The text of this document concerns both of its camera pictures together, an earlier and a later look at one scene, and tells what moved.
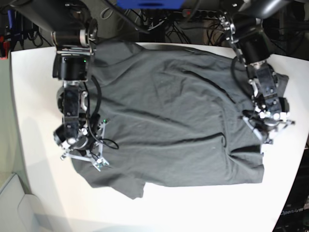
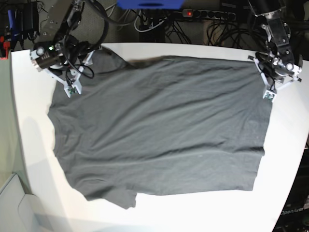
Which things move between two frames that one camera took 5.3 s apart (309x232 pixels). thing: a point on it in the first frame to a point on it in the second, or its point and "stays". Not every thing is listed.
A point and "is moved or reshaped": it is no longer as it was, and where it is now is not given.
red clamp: x=6 y=47 stays
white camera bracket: x=96 y=161 to x=74 y=79
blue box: x=151 y=4 stays
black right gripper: x=270 y=124 to x=283 y=69
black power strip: x=205 y=14 stays
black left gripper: x=83 y=143 to x=55 y=65
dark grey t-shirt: x=169 y=118 is moved or reshaped
